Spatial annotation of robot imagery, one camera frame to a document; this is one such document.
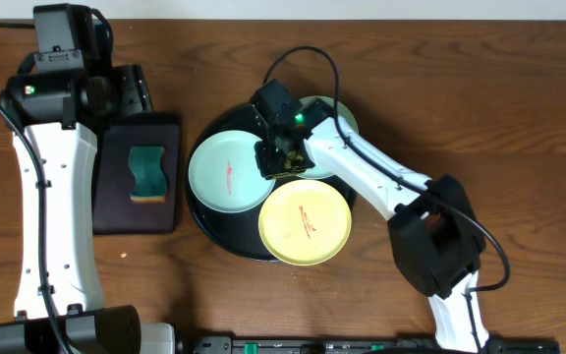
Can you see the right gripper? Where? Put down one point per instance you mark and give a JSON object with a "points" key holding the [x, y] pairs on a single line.
{"points": [[267, 167]]}

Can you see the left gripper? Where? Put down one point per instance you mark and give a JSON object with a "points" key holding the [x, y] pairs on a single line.
{"points": [[137, 90]]}

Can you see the light blue plate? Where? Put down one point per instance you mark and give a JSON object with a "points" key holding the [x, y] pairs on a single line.
{"points": [[319, 172], [223, 173]]}

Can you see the green and yellow sponge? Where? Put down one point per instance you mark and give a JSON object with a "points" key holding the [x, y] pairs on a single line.
{"points": [[145, 164]]}

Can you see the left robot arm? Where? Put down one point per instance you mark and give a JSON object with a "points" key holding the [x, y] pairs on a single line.
{"points": [[56, 117]]}

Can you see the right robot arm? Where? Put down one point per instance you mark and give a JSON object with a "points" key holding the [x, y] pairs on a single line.
{"points": [[435, 238]]}

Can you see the rectangular black tray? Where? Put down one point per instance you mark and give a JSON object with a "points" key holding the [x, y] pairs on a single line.
{"points": [[113, 211]]}

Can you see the yellow plate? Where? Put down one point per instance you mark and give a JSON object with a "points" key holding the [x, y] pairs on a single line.
{"points": [[304, 223]]}

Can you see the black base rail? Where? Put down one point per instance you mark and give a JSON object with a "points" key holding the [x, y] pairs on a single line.
{"points": [[228, 345]]}

